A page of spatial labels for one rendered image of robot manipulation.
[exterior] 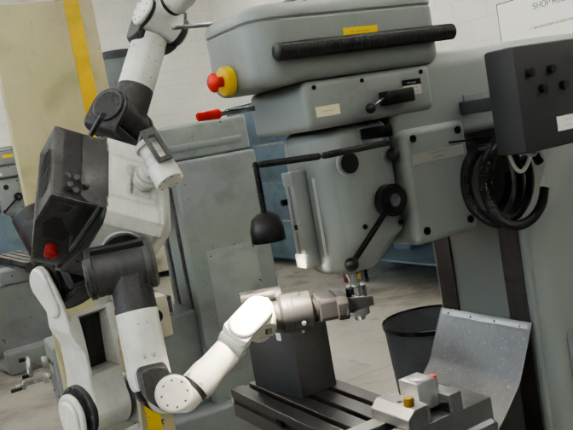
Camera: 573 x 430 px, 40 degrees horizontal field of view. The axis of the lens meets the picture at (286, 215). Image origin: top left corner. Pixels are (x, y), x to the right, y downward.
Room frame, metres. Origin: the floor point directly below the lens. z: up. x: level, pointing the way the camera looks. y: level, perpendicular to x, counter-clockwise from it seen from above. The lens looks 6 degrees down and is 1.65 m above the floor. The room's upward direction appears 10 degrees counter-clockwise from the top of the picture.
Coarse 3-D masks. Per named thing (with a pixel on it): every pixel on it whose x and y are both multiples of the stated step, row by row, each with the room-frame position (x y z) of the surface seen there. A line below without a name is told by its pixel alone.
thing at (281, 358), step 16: (272, 336) 2.05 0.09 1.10; (288, 336) 1.99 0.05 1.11; (304, 336) 2.00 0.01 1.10; (320, 336) 2.03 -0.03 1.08; (256, 352) 2.12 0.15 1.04; (272, 352) 2.06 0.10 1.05; (288, 352) 2.00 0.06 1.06; (304, 352) 1.99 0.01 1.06; (320, 352) 2.02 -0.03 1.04; (256, 368) 2.14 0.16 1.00; (272, 368) 2.07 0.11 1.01; (288, 368) 2.01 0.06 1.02; (304, 368) 1.99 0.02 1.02; (320, 368) 2.02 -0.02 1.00; (256, 384) 2.15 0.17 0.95; (272, 384) 2.08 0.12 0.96; (288, 384) 2.02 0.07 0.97; (304, 384) 1.98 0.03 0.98; (320, 384) 2.01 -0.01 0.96
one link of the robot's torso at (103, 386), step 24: (48, 288) 1.94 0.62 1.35; (48, 312) 1.95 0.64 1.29; (96, 312) 2.02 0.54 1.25; (72, 336) 1.92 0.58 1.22; (96, 336) 2.02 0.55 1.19; (72, 360) 1.97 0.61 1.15; (96, 360) 2.02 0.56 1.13; (120, 360) 2.00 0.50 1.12; (72, 384) 1.99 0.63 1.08; (96, 384) 1.95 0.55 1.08; (120, 384) 1.99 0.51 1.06; (96, 408) 1.93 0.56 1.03; (120, 408) 1.98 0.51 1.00
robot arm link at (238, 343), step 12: (252, 300) 1.68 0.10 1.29; (264, 300) 1.68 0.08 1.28; (240, 312) 1.66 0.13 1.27; (252, 312) 1.66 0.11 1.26; (264, 312) 1.66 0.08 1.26; (228, 324) 1.65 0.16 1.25; (240, 324) 1.64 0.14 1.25; (252, 324) 1.64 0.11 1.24; (264, 324) 1.66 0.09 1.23; (228, 336) 1.64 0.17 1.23; (240, 336) 1.63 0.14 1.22; (252, 336) 1.64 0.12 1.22; (240, 348) 1.63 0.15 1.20
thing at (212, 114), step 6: (234, 108) 1.74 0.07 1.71; (240, 108) 1.74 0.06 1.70; (246, 108) 1.75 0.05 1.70; (252, 108) 1.76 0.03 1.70; (198, 114) 1.69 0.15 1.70; (204, 114) 1.69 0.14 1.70; (210, 114) 1.70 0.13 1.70; (216, 114) 1.71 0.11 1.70; (222, 114) 1.72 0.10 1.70; (228, 114) 1.73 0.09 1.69; (198, 120) 1.70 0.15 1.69; (204, 120) 1.70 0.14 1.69
